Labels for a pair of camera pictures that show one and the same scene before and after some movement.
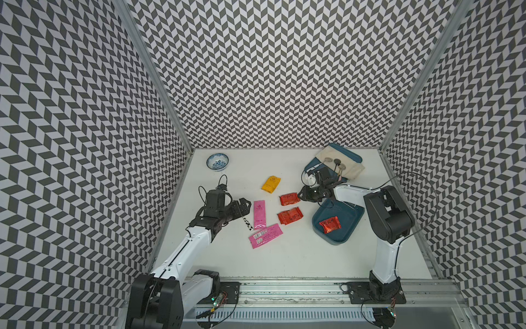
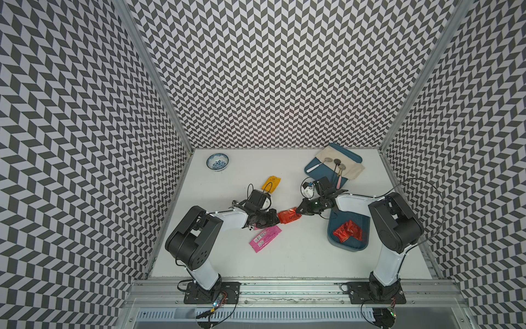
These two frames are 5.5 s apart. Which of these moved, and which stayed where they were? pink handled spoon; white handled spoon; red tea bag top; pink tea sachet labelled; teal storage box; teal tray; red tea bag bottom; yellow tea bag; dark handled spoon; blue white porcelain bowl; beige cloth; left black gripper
Moved: red tea bag top; teal storage box; left black gripper; pink tea sachet labelled
Stayed: blue white porcelain bowl; white handled spoon; teal tray; yellow tea bag; beige cloth; red tea bag bottom; pink handled spoon; dark handled spoon
